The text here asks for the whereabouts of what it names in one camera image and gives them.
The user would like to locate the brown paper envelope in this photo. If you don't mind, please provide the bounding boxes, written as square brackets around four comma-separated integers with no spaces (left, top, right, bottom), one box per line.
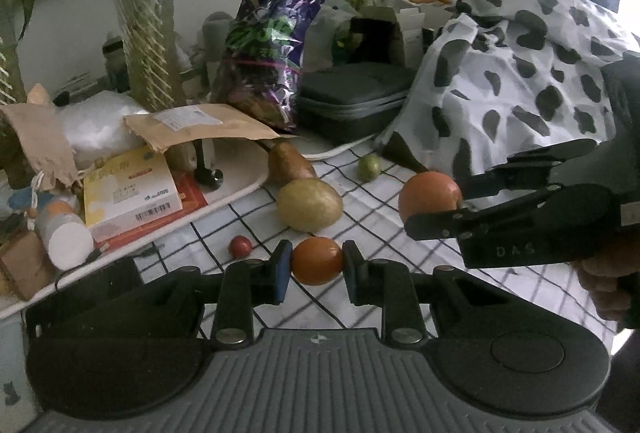
[124,104,280,153]

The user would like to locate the checked white tablecloth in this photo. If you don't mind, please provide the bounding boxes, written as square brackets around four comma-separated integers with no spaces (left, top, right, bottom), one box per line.
[134,147,616,349]

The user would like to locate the black zip case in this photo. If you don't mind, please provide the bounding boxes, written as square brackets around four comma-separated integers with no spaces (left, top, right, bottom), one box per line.
[294,63,416,144]

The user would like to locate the small red fruit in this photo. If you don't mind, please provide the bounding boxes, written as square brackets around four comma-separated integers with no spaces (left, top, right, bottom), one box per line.
[228,235,253,260]

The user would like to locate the torn brown paper bag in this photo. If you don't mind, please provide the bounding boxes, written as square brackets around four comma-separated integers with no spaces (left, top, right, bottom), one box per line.
[1,83,79,190]

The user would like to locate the white tray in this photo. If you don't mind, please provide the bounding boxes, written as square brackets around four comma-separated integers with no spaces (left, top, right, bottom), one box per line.
[0,134,392,319]

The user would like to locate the yellow white medicine box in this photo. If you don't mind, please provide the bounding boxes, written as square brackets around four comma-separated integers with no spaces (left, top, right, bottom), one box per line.
[82,145,182,242]

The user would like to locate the brown pear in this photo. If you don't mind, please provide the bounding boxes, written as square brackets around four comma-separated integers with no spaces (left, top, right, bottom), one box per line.
[268,141,317,185]

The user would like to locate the white cap orange bottle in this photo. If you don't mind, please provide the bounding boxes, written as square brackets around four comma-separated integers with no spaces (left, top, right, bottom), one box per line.
[36,200,94,271]

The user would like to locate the person's right hand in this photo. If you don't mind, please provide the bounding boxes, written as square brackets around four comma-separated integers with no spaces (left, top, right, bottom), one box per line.
[573,247,630,323]

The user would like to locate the small black bottle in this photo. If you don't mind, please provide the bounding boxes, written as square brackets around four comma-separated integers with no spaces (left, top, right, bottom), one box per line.
[193,140,224,190]

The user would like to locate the small orange tangerine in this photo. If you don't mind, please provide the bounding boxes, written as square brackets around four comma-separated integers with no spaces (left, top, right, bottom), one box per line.
[291,237,343,286]

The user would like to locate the purple snack bag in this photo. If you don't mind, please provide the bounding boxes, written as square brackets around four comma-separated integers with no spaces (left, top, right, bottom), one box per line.
[210,0,321,131]

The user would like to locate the small green lime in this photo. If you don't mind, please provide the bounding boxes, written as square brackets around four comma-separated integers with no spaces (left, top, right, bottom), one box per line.
[357,154,382,182]

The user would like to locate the cow print cloth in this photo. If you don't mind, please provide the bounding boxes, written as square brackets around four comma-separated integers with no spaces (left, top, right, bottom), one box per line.
[378,0,639,180]

